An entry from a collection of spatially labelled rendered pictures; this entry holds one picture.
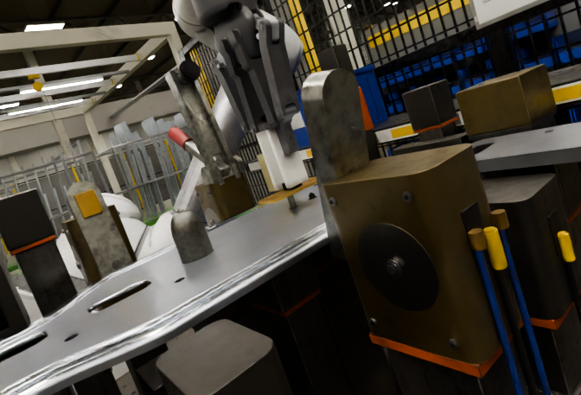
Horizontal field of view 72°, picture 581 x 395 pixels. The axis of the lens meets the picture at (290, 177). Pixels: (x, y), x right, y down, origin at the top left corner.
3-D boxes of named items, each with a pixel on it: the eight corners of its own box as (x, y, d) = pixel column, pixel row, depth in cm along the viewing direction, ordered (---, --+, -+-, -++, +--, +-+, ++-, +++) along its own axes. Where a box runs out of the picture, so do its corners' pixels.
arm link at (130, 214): (50, 271, 102) (88, 194, 110) (122, 292, 106) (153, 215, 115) (35, 265, 87) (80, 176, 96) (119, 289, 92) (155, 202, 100)
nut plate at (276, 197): (275, 202, 43) (271, 192, 42) (257, 204, 46) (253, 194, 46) (329, 176, 47) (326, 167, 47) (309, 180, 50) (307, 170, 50)
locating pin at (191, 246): (195, 280, 37) (169, 214, 36) (183, 277, 40) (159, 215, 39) (224, 264, 39) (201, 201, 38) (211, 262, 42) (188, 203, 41)
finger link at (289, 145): (278, 109, 45) (294, 102, 42) (294, 151, 45) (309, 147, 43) (268, 112, 44) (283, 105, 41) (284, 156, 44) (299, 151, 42)
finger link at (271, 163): (258, 132, 45) (255, 133, 46) (277, 190, 46) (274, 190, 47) (278, 125, 47) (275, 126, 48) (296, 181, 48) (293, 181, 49)
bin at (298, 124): (335, 139, 85) (316, 80, 83) (276, 153, 112) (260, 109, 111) (392, 117, 92) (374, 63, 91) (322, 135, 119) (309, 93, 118)
